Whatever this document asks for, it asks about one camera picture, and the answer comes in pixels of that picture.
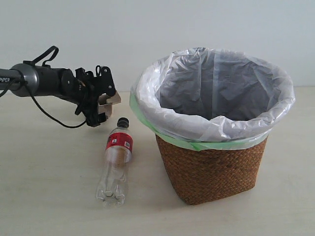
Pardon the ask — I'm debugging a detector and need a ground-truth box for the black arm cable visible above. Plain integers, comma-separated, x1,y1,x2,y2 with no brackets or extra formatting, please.
0,45,89,129

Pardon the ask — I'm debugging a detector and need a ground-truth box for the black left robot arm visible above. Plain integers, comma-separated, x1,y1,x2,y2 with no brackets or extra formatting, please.
0,61,121,127

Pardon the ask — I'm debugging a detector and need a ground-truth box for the red label clear bottle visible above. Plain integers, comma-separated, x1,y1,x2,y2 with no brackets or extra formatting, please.
95,117,133,207

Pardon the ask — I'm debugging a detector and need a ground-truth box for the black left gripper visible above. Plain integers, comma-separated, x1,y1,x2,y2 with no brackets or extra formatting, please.
75,65,116,127

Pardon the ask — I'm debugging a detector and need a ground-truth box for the white plastic bin liner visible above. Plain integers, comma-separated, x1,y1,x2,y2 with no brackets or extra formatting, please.
129,47,295,151

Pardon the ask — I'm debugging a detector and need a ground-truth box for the woven brown waste basket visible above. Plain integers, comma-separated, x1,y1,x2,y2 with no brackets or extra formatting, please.
156,137,267,205

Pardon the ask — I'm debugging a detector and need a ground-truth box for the brown paper pulp tray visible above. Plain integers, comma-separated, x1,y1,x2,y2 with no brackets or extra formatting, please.
98,91,122,118

